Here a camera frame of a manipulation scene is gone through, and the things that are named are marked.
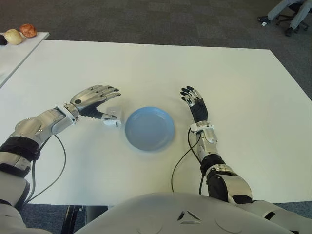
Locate white side table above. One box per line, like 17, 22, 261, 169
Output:
0, 32, 50, 90

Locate seated person grey trousers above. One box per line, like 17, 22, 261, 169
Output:
257, 0, 312, 37

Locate black office chair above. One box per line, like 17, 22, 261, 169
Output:
275, 0, 309, 31

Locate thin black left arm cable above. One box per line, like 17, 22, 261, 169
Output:
25, 133, 67, 203

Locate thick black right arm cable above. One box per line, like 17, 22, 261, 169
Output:
198, 175, 207, 196

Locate blue round plate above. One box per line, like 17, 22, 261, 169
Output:
124, 106, 176, 153

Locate reddish brown bread roll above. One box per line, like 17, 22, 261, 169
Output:
19, 23, 38, 39

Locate black table leg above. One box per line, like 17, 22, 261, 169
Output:
61, 205, 85, 234

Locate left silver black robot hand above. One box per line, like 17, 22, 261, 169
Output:
69, 84, 122, 122

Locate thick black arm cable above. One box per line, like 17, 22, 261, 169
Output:
24, 159, 38, 202
198, 175, 207, 196

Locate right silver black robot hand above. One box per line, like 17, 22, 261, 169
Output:
180, 85, 210, 124

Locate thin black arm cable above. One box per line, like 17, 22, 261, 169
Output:
171, 127, 201, 195
25, 133, 67, 203

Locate white charger block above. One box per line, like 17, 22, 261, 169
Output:
102, 105, 123, 128

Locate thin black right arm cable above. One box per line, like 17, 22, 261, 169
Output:
171, 127, 201, 195

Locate grey robot torso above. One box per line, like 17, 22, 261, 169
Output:
78, 192, 297, 234

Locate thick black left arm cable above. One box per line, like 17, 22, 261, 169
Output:
24, 159, 38, 202

